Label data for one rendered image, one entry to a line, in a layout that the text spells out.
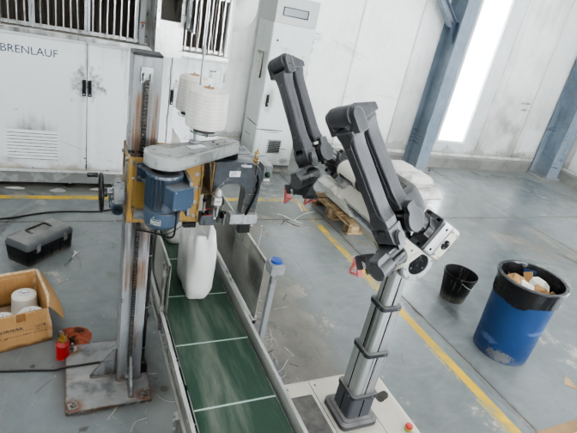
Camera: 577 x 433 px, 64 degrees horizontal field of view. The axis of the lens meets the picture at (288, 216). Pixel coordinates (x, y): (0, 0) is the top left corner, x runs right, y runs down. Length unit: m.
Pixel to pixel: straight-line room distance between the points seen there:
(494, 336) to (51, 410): 2.88
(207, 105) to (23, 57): 3.06
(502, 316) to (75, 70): 4.09
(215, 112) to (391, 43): 5.65
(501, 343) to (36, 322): 3.07
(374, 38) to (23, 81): 4.59
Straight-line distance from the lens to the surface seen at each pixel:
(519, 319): 3.63
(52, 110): 4.83
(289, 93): 1.85
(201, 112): 1.86
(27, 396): 2.86
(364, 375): 2.29
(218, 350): 2.50
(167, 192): 1.89
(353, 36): 6.97
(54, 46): 4.71
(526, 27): 9.07
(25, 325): 3.04
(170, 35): 4.25
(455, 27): 7.74
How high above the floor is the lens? 2.03
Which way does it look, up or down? 24 degrees down
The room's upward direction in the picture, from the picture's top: 12 degrees clockwise
